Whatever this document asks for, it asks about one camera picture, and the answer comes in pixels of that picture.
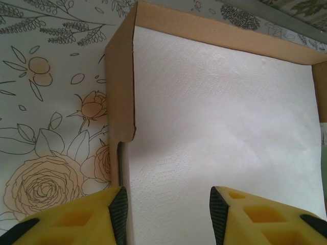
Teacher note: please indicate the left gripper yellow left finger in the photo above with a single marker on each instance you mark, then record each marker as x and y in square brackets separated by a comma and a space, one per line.
[76, 224]

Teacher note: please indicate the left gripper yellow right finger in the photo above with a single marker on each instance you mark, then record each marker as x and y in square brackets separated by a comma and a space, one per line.
[255, 222]

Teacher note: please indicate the cardboard box with paper towel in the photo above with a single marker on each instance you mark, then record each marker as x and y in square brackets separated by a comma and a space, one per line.
[217, 114]

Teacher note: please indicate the floral patterned table cover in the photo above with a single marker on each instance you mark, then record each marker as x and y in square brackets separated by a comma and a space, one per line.
[51, 102]

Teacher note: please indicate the brown cardboard napkin box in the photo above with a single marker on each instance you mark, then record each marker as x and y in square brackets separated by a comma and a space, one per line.
[120, 76]

